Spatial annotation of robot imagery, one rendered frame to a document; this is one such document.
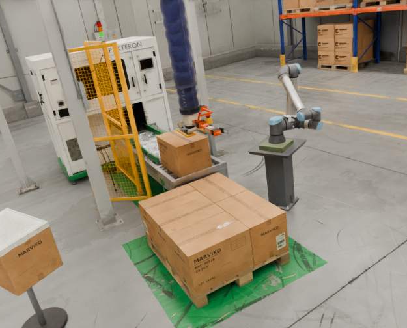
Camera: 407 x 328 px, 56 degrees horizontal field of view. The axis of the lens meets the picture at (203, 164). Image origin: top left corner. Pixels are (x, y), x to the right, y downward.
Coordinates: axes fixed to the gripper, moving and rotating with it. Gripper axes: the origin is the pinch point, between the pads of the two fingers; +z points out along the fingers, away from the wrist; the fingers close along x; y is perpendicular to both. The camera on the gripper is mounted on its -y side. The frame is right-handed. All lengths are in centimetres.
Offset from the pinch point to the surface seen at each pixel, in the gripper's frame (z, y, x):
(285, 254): -43, 131, 12
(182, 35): 75, -22, -113
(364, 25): 213, -541, 538
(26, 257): 63, 209, -166
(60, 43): 187, 22, -163
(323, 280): -83, 140, 15
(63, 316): 82, 257, -95
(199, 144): 87, 52, -17
